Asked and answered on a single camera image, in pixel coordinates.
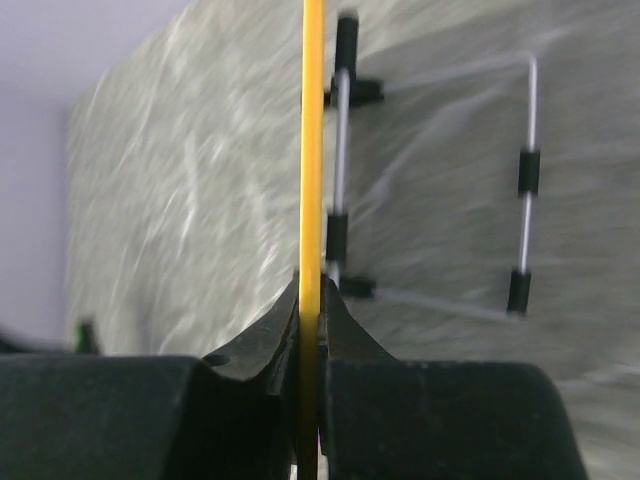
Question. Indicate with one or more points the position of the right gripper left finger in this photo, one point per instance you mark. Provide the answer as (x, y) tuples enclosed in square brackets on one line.
[(227, 415)]

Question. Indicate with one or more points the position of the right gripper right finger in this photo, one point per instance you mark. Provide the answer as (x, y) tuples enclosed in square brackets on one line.
[(385, 418)]

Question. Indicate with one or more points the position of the green whiteboard eraser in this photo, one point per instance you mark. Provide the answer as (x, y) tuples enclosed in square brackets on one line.
[(86, 341)]

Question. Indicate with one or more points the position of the yellow framed whiteboard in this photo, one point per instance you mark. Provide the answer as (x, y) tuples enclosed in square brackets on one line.
[(436, 174)]

